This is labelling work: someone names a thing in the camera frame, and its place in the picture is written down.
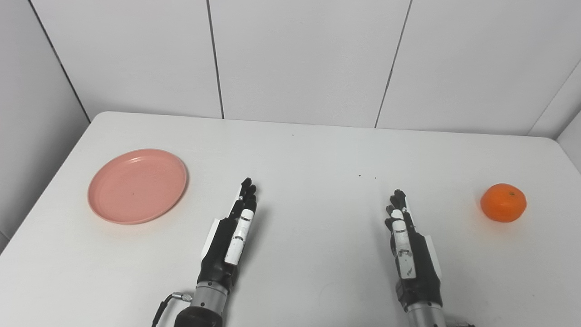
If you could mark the pink plate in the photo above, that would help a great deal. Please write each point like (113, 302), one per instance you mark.
(137, 186)

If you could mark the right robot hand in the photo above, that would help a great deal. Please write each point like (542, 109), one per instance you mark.
(420, 268)

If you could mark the orange fruit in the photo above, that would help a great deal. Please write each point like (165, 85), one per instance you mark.
(503, 202)

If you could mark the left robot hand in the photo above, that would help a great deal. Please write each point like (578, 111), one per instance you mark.
(220, 254)

